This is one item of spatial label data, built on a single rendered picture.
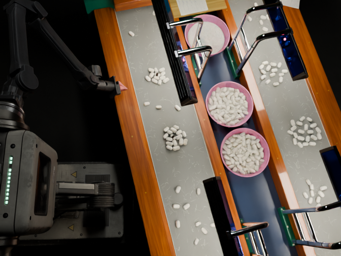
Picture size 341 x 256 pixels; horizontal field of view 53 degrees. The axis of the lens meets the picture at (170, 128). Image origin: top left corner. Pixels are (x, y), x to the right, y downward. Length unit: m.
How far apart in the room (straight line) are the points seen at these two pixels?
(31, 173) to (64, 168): 0.98
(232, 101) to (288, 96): 0.33
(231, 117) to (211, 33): 0.52
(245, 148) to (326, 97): 0.56
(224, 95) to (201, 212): 0.65
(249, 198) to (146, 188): 0.57
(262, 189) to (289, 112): 0.46
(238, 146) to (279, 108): 0.33
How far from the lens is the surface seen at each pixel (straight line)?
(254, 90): 1.99
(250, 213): 1.93
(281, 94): 2.06
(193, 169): 1.81
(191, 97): 1.52
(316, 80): 2.15
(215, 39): 2.11
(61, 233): 2.09
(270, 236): 1.96
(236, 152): 1.89
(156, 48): 2.03
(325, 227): 2.01
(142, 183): 1.76
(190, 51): 1.60
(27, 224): 1.14
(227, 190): 1.81
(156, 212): 1.75
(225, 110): 1.92
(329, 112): 2.11
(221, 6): 2.18
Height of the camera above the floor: 2.52
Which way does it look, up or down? 74 degrees down
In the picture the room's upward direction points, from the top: 15 degrees clockwise
